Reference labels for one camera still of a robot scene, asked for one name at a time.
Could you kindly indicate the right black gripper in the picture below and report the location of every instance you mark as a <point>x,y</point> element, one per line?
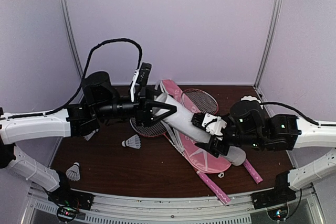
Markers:
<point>213,148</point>

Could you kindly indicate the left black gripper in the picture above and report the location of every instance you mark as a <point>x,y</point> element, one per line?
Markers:
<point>144,115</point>

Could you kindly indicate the white shuttlecock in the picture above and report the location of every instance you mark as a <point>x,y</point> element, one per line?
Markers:
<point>90,135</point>
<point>73,173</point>
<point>133,142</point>

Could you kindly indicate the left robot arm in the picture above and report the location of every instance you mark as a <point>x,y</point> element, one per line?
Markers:
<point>101,102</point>

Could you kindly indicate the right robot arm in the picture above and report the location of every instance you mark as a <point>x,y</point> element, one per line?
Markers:
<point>246,125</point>

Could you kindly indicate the pink badminton racket left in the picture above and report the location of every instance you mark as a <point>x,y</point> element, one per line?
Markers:
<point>161,128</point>

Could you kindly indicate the pink badminton racket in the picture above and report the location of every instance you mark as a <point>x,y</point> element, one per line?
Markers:
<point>200,101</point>
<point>161,128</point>

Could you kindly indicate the pink badminton racket right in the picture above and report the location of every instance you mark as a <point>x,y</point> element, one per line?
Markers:
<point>200,101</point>

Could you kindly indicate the pink racket cover bag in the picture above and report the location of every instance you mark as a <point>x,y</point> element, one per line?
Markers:
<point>197,157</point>

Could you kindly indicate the white fluted bowl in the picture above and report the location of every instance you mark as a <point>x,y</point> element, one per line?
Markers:
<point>250,98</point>

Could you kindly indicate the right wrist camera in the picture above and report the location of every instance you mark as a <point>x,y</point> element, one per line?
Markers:
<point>209,123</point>

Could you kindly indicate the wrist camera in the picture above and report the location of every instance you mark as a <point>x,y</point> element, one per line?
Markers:
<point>209,123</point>
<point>140,78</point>

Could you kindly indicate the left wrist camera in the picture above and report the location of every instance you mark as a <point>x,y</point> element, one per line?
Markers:
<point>140,78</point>

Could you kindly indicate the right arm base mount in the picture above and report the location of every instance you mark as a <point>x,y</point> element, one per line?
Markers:
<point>280,194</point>

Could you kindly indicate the left aluminium frame post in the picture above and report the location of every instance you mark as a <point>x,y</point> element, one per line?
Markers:
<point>70,37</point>

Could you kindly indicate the aluminium frame post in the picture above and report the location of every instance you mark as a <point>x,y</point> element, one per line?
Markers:
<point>276,10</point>
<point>70,37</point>

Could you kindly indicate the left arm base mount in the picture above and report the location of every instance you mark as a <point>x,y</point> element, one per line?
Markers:
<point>66,196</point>

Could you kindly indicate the aluminium front rail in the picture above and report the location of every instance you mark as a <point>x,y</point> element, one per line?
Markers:
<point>110,208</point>

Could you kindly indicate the right aluminium frame post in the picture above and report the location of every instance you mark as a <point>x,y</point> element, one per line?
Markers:
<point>276,10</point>

